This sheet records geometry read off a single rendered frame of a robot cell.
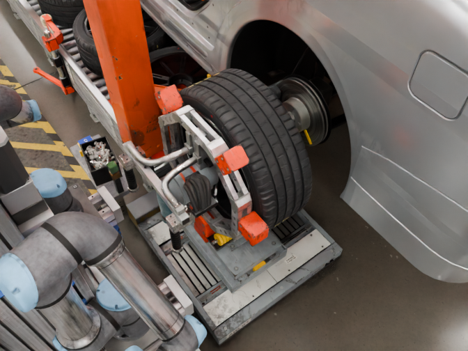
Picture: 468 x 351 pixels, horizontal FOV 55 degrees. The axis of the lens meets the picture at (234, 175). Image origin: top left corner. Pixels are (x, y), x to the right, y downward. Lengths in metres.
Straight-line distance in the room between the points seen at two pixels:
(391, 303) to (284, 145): 1.28
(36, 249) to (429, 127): 1.06
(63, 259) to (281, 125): 0.89
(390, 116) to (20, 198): 1.07
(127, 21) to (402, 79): 0.99
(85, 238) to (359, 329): 1.75
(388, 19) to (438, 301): 1.70
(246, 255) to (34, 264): 1.47
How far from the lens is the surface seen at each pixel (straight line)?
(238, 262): 2.28
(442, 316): 2.65
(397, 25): 1.35
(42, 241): 0.99
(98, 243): 1.01
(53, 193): 1.62
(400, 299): 2.60
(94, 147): 2.36
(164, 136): 1.89
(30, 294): 0.98
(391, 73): 1.41
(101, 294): 1.36
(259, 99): 1.60
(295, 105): 1.96
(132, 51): 1.87
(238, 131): 1.51
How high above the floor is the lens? 2.26
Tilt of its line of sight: 53 degrees down
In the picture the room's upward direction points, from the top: 1 degrees clockwise
